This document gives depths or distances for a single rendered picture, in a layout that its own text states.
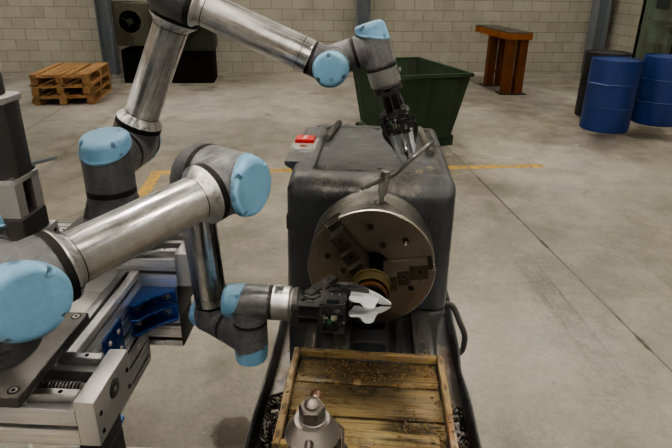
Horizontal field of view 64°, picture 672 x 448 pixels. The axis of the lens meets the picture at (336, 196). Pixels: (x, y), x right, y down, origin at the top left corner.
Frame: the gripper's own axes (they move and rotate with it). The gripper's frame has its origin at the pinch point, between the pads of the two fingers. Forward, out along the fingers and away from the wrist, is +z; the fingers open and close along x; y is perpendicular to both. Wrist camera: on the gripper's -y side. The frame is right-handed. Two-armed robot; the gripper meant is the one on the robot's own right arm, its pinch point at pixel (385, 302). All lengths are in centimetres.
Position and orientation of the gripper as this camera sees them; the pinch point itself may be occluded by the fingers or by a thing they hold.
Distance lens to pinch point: 121.6
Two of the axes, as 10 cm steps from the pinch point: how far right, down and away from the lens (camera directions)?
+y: -0.7, 3.7, -9.3
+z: 10.0, 0.4, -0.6
